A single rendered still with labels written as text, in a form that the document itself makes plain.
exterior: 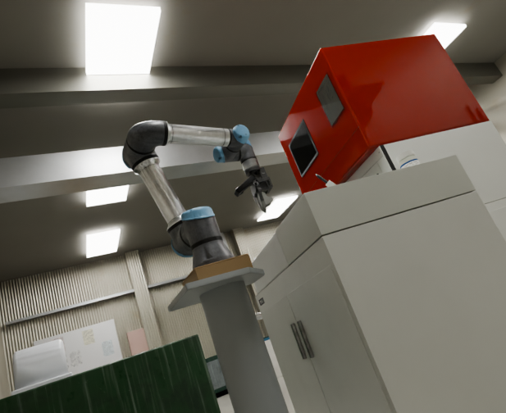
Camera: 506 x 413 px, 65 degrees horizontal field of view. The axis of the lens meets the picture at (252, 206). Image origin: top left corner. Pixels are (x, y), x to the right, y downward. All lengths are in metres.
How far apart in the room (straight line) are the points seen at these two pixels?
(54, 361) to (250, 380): 4.48
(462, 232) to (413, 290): 0.29
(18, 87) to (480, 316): 3.83
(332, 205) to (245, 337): 0.49
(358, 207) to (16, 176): 3.57
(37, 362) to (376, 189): 4.88
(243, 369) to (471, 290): 0.74
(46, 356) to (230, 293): 4.49
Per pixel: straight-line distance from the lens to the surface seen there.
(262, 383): 1.32
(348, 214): 1.29
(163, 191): 1.59
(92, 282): 9.68
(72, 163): 4.40
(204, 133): 1.63
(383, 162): 1.94
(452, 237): 1.46
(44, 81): 4.23
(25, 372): 5.65
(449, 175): 1.56
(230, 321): 1.31
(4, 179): 4.36
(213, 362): 7.84
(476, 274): 1.46
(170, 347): 3.25
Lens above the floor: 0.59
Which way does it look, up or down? 18 degrees up
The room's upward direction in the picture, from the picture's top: 20 degrees counter-clockwise
